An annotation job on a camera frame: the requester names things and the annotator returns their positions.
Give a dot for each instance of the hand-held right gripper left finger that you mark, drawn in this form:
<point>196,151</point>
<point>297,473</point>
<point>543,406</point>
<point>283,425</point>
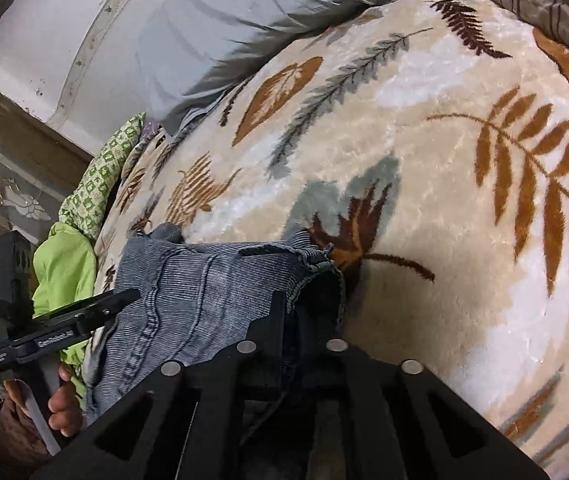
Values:
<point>269,330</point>

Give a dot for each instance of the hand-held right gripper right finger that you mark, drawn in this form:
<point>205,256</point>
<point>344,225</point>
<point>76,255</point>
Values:
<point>324,360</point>

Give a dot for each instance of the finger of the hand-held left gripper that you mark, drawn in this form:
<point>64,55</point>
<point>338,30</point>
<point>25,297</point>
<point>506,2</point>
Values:
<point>94,305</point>

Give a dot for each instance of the blue denim pants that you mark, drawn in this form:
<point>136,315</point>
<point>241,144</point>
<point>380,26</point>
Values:
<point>189,290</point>

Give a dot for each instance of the person's left forearm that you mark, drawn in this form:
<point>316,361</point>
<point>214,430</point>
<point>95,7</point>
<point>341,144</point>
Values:
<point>17,430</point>

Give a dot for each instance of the person's left hand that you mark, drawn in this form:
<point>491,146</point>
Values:
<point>67,412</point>

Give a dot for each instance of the plain green cloth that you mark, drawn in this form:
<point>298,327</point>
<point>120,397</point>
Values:
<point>62,265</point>

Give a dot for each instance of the green patterned cloth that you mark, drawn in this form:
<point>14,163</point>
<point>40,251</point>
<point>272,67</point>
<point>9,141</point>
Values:
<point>99,175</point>

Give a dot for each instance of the leaf print blanket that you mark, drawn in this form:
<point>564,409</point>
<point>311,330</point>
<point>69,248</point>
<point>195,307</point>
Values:
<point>439,160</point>

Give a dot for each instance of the light grey pillow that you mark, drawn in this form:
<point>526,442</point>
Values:
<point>224,20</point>

